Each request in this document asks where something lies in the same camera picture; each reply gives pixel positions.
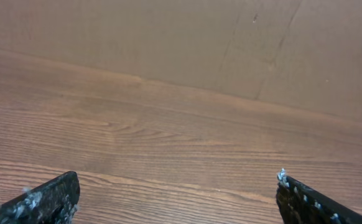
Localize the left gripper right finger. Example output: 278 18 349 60
276 169 362 224

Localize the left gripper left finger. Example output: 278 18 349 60
0 171 80 224

